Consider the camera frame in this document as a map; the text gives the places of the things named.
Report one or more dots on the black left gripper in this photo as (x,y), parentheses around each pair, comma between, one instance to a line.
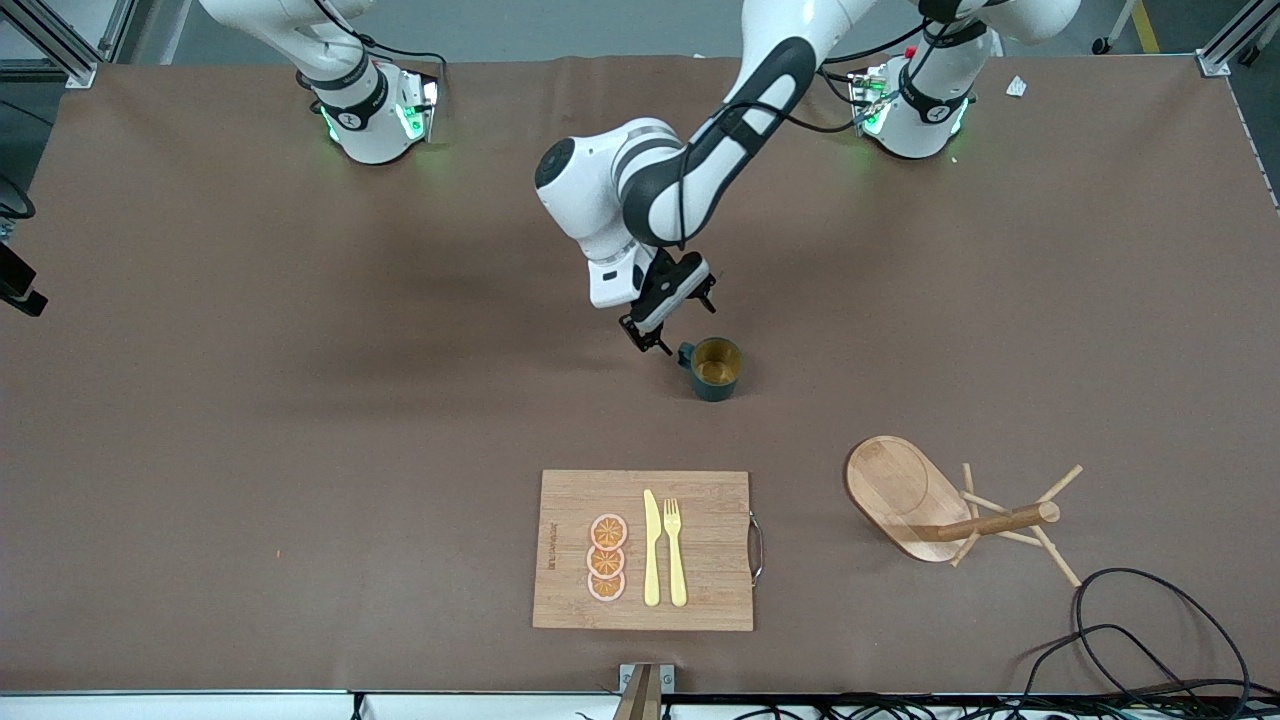
(672,287)

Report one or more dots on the dark teal ribbed mug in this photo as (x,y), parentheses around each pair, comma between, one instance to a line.
(715,385)

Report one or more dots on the silver arm base connector box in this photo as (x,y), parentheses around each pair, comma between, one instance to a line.
(868,100)
(425,105)

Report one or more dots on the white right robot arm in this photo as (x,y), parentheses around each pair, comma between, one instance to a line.
(365,120)

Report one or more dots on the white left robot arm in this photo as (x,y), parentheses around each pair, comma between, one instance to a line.
(600,190)

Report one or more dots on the wooden mug rack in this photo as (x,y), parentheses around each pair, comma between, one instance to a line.
(900,495)

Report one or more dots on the toy orange slice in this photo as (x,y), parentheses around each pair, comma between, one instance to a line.
(609,531)

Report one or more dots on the yellow plastic knife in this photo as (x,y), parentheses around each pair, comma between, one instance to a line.
(652,550)

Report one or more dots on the yellow plastic fork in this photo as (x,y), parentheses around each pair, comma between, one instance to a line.
(676,560)

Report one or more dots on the bamboo cutting board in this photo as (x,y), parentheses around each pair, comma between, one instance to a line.
(700,560)

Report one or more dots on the small white paper scrap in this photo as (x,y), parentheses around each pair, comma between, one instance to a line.
(1017,87)

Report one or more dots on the aluminium frame profile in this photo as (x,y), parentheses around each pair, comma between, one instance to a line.
(75,72)
(1225,50)

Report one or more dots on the aluminium table edge bracket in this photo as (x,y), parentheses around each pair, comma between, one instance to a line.
(650,680)

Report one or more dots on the white table edge rail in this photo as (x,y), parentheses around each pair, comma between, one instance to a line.
(200,705)

